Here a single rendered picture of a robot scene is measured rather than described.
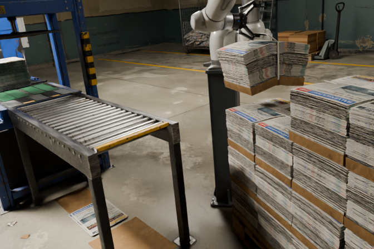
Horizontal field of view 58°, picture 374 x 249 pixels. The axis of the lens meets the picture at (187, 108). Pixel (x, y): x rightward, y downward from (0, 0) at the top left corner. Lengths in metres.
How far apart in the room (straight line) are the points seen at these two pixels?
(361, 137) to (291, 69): 0.76
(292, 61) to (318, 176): 0.68
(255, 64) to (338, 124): 0.61
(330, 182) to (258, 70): 0.67
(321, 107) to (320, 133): 0.10
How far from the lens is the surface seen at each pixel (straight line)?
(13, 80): 3.59
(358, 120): 1.19
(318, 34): 8.21
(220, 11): 1.57
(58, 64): 3.58
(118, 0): 11.90
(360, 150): 1.22
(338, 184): 1.35
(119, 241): 2.37
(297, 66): 1.89
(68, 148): 1.80
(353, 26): 8.59
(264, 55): 1.75
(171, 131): 1.86
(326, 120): 1.30
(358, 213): 1.33
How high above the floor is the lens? 1.42
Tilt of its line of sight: 17 degrees down
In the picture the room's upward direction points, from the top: 5 degrees counter-clockwise
